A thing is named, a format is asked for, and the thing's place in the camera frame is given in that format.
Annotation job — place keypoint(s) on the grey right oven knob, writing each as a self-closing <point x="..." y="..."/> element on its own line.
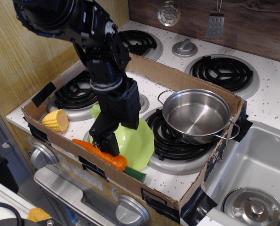
<point x="130" y="212"/>

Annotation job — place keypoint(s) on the yellow toy corn cob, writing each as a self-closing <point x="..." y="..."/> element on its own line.
<point x="56" y="120"/>

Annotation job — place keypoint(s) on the front left black burner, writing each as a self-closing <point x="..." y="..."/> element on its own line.
<point x="76" y="98"/>

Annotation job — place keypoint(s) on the back right black burner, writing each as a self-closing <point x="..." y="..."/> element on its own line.
<point x="229" y="72"/>

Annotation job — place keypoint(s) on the steel sink basin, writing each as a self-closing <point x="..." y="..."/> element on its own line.
<point x="252" y="162"/>

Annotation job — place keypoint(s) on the green plastic plate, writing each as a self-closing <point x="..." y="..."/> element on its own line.
<point x="137" y="146"/>

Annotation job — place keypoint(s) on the grey oven knob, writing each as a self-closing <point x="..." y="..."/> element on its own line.
<point x="42" y="156"/>
<point x="130" y="212"/>

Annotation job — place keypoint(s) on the black burner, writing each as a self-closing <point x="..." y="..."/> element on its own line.
<point x="76" y="98"/>
<point x="229" y="72"/>
<point x="142" y="44"/>
<point x="172" y="156"/>

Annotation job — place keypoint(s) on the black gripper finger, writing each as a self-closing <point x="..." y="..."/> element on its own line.
<point x="97" y="141"/>
<point x="109" y="144"/>

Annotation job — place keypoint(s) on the orange toy carrot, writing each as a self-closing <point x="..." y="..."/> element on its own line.
<point x="119" y="162"/>

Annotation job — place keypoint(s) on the green toy broccoli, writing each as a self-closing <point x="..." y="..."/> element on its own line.
<point x="95" y="111"/>

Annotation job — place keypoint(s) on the hanging metal strainer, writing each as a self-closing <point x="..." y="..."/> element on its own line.
<point x="168" y="13"/>

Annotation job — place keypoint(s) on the grey stove knob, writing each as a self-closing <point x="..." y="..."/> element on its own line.
<point x="184" y="48"/>
<point x="144" y="103"/>

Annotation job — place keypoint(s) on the stainless steel pot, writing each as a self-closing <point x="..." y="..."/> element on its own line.
<point x="198" y="116"/>

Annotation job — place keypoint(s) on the steel pot lid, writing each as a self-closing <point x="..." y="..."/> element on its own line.
<point x="252" y="206"/>

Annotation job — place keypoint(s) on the orange toy piece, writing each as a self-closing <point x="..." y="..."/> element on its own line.
<point x="37" y="215"/>

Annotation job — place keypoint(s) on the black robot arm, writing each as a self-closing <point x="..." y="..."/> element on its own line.
<point x="96" y="40"/>

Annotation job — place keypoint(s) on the grey centre stove knob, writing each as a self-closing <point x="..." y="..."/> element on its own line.
<point x="144" y="103"/>

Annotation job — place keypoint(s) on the grey oven door handle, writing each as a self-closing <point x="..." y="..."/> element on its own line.
<point x="80" y="205"/>

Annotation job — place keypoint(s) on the grey left oven knob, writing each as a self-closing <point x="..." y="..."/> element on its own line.
<point x="42" y="156"/>

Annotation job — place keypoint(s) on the front right black burner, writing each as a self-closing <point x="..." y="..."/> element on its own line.
<point x="172" y="156"/>

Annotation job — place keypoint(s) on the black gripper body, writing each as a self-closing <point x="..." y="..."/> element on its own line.
<point x="120" y="106"/>

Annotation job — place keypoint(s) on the grey back stove knob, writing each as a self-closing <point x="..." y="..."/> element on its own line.
<point x="184" y="48"/>

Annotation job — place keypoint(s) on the back left black burner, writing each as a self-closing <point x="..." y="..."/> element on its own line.
<point x="142" y="44"/>

